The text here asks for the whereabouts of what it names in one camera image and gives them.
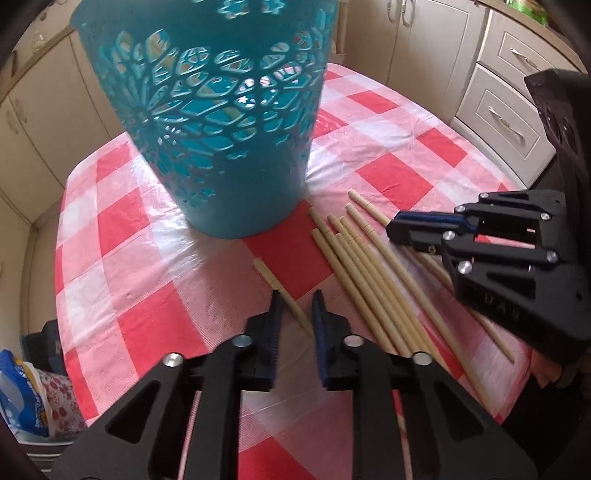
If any dark blue storage box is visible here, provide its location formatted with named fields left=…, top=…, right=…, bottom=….
left=21, top=320, right=65, bottom=371

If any blue white plastic bag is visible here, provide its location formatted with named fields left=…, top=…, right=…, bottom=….
left=0, top=348, right=52, bottom=439

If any teal perforated plastic basket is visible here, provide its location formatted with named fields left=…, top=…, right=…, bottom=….
left=69, top=0, right=342, bottom=240

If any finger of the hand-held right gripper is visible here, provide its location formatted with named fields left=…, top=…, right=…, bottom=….
left=387, top=189, right=566, bottom=252
left=441, top=233, right=560, bottom=278

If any single wooden chopstick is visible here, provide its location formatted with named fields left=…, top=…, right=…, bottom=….
left=252, top=258, right=315, bottom=337

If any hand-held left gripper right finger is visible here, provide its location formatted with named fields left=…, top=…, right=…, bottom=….
left=311, top=290, right=539, bottom=480

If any green packet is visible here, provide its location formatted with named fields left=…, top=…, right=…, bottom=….
left=505, top=0, right=551, bottom=27

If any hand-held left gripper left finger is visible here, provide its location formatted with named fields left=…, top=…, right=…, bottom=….
left=48, top=288, right=284, bottom=480

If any red white checkered tablecloth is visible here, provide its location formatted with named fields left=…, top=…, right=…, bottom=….
left=54, top=62, right=536, bottom=480

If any pile of wooden chopsticks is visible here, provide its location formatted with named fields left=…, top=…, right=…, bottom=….
left=308, top=189, right=515, bottom=432

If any cream kitchen cabinet run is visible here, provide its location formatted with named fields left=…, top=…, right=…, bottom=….
left=0, top=28, right=125, bottom=232

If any cream cabinet with doors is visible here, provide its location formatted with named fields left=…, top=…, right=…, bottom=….
left=339, top=0, right=490, bottom=123

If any cream drawer cabinet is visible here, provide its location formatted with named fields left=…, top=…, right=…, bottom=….
left=450, top=7, right=557, bottom=185

